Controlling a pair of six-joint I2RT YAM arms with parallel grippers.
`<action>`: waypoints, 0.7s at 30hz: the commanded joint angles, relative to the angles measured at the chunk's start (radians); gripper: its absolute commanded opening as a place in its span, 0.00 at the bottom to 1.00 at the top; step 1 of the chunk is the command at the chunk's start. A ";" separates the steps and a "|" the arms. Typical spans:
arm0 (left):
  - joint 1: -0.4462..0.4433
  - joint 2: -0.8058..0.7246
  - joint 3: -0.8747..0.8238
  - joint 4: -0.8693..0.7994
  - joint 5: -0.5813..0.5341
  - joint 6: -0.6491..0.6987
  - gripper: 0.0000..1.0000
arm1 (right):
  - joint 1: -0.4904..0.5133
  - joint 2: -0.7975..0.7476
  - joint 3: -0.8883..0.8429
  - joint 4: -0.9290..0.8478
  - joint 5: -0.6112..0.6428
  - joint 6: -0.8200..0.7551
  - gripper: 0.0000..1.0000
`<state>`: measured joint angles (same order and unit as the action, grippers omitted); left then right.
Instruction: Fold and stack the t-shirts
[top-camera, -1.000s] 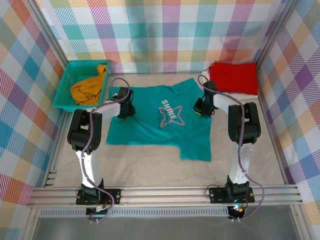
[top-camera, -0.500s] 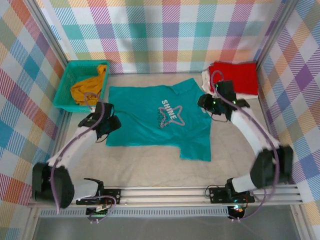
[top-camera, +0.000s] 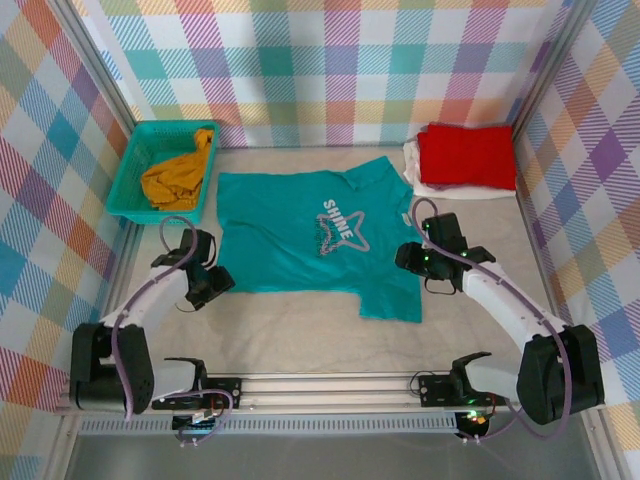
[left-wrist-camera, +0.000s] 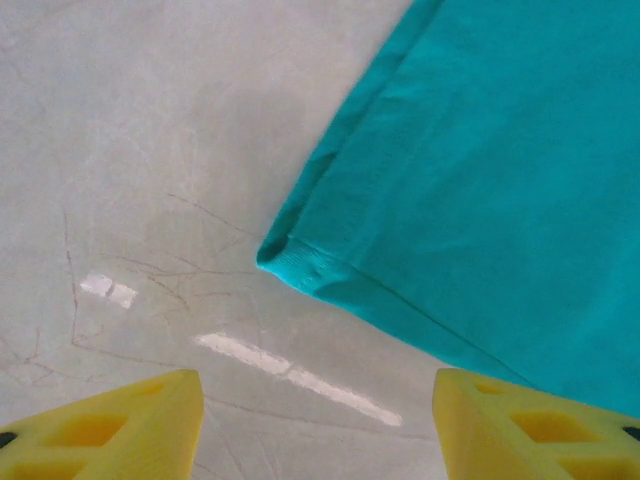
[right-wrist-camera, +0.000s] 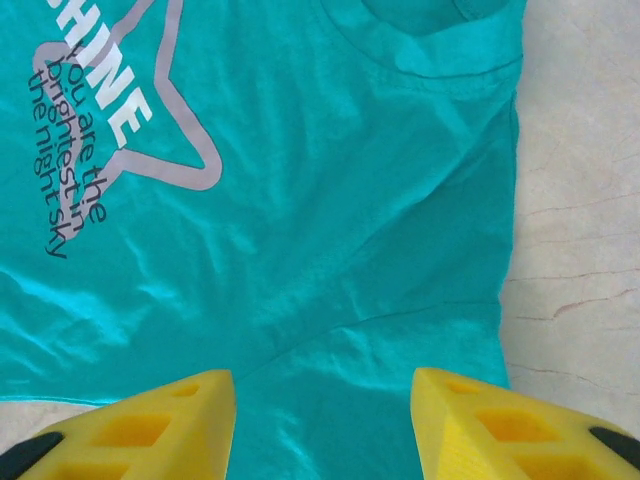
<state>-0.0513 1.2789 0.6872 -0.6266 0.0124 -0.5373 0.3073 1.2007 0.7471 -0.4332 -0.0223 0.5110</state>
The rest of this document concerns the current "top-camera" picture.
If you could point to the teal printed t-shirt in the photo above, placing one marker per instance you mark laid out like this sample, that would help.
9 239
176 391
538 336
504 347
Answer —
280 225

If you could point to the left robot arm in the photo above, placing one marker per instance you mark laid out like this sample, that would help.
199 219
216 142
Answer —
150 295

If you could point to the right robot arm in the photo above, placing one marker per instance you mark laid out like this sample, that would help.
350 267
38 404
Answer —
500 305

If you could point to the mauve folded t-shirt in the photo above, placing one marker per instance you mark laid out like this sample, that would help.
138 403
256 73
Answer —
440 187

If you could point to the white folded t-shirt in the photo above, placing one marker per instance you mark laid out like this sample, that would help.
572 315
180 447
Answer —
411 172

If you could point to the mustard yellow t-shirt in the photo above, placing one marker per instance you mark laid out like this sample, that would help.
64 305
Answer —
175 180

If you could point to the teal plastic basket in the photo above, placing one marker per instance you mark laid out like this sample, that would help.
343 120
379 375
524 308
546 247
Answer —
125 200

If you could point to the red folded t-shirt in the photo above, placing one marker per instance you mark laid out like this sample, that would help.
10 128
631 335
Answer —
465 155

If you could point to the aluminium side rail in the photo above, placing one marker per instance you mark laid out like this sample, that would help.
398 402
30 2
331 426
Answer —
129 240

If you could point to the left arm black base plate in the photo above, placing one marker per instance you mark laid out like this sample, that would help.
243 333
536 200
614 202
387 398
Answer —
232 392

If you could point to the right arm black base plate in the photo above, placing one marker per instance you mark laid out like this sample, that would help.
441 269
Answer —
435 392

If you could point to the aluminium mounting rail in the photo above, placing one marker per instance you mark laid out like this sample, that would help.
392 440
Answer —
325 390

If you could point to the aluminium frame post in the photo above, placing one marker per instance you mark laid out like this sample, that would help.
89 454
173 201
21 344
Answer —
550 65
100 65

